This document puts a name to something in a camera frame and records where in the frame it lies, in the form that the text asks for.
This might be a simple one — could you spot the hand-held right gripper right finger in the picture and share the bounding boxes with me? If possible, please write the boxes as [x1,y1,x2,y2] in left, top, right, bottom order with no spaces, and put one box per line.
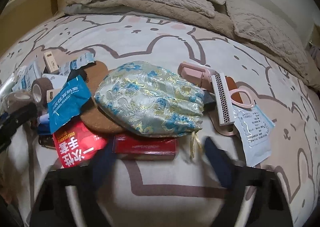
[204,136,295,227]

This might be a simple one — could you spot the packaged blue face mask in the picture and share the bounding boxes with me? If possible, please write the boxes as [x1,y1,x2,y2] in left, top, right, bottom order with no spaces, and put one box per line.
[234,105,275,167]

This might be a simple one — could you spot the blue foil packet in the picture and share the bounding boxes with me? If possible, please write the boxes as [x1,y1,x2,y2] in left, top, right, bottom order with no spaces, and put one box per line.
[47,75,92,134]

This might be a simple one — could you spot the dark small box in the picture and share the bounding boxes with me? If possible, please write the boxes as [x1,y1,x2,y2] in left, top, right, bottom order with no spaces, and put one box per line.
[39,136,54,147]

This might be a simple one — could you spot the small black block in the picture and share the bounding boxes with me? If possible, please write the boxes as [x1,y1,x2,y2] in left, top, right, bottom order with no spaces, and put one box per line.
[204,91,215,111]

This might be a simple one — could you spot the white blue sachet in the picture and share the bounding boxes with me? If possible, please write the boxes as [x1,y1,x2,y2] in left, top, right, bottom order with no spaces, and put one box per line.
[12,61,42,91]
[59,52,97,76]
[41,73,60,85]

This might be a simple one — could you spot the blue gold brocade pouch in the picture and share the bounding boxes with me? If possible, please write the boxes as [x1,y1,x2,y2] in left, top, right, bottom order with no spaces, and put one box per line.
[94,61,208,160]

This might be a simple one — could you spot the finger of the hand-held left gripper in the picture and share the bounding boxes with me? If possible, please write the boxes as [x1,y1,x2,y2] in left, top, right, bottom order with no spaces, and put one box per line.
[0,102,38,130]
[0,127,19,154]

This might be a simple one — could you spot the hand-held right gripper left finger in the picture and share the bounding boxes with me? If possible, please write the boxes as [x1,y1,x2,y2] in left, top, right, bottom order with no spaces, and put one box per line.
[30,146,117,227]

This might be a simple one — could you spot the pink looped plastic tool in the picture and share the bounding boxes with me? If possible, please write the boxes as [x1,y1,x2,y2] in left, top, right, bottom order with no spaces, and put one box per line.
[209,87,256,135]

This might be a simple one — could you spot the red box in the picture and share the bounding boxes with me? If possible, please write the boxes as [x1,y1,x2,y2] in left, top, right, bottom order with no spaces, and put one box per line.
[112,133,179,161]

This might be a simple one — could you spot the round cork coaster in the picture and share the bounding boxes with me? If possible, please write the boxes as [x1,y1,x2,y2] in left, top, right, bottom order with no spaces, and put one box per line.
[80,87,125,134]
[82,61,109,88]

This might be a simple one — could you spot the wooden shelf unit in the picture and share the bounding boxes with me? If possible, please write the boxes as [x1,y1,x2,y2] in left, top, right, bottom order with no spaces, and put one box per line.
[0,0,108,33]

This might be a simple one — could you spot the white matchbox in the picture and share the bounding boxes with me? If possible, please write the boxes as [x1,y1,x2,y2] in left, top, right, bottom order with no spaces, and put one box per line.
[211,73,235,126]

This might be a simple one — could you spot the bunny print bedsheet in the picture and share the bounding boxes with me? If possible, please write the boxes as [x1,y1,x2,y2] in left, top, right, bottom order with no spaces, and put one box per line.
[0,13,320,227]

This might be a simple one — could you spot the brown bandage roll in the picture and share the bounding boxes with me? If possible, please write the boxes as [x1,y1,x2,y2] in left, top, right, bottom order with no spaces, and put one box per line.
[5,90,35,113]
[31,77,54,104]

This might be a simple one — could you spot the beige small box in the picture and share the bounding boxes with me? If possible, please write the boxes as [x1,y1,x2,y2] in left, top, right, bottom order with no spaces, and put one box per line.
[43,52,60,74]

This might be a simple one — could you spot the pile of clothes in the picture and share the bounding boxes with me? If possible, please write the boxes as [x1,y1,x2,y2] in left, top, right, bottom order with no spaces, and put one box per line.
[309,40,320,63]

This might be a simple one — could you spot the red printed packet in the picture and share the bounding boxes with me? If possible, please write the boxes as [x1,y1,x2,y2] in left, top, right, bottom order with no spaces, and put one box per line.
[52,119,108,169]

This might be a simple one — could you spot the brown fleece blanket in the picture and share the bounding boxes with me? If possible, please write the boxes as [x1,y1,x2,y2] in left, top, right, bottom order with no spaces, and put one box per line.
[62,2,320,90]

